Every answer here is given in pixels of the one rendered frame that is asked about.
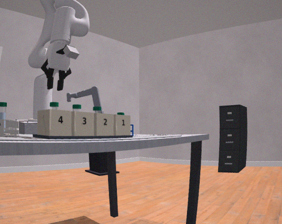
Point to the white tube rack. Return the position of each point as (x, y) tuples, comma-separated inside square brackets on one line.
[(12, 127)]

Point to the beige bucket adapter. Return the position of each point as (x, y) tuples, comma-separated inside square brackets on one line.
[(103, 124), (82, 123), (121, 124), (55, 122)]

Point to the green tube cap with orange dot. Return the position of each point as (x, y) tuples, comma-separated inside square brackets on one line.
[(54, 105), (97, 109)]

